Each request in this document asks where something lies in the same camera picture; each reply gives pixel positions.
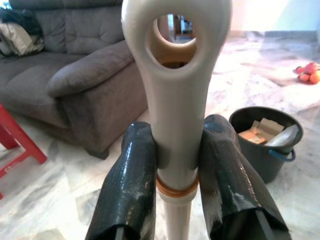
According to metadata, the dark throw blanket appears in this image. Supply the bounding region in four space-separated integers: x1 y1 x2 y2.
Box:
0 7 42 38

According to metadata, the red and orange fruit pile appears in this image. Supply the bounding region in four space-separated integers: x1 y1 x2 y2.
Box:
292 61 320 85

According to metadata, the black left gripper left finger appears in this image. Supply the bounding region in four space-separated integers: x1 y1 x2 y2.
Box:
84 121 159 240

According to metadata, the pale cardboard piece in bucket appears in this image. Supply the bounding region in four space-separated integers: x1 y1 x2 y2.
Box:
251 117 285 138

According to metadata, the silver plastic wrapper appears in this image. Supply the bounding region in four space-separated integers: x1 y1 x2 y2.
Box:
264 124 301 148

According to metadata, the cream hand broom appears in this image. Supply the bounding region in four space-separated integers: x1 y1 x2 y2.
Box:
121 0 234 240

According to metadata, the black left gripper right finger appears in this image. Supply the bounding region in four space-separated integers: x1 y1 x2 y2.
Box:
198 114 291 240

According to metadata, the dark brown fabric sofa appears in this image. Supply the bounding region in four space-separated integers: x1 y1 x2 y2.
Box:
0 0 150 161

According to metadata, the dark wooden shelf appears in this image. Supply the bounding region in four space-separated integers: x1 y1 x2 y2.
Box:
173 14 196 41

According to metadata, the black plastic bucket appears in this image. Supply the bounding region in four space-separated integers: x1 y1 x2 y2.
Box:
228 106 305 185

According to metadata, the red stool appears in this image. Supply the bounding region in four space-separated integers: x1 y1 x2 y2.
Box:
0 104 48 201

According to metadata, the gold cardboard box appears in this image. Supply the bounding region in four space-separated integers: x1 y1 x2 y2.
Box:
237 131 268 146

